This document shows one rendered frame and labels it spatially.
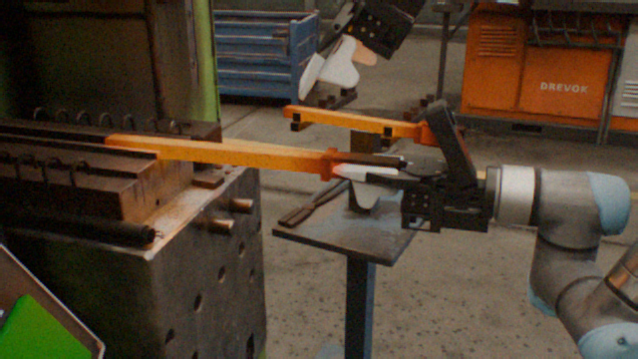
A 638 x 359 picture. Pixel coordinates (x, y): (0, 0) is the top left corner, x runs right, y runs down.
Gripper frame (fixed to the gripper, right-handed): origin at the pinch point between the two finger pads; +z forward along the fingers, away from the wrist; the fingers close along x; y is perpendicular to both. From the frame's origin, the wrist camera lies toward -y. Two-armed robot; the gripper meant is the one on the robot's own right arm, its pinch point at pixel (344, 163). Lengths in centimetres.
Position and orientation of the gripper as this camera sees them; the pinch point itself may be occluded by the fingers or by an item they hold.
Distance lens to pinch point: 75.1
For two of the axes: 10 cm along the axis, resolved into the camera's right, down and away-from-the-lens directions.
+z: -9.6, -1.0, 2.6
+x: 2.8, -3.9, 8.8
